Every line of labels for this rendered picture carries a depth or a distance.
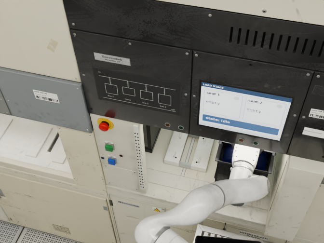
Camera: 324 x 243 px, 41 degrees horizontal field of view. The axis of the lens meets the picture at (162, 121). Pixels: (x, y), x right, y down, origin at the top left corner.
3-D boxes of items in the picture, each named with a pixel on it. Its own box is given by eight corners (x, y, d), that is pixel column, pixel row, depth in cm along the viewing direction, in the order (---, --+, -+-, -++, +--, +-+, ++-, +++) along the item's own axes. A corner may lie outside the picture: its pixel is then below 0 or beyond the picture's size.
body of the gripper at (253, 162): (228, 170, 172) (234, 149, 179) (254, 176, 170) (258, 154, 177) (230, 160, 167) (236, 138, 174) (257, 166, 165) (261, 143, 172)
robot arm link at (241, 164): (228, 176, 171) (230, 169, 173) (250, 181, 170) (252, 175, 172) (231, 164, 165) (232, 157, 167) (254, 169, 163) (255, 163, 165)
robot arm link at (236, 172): (251, 166, 162) (228, 166, 167) (245, 195, 154) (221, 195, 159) (257, 179, 167) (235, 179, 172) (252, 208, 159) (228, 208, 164)
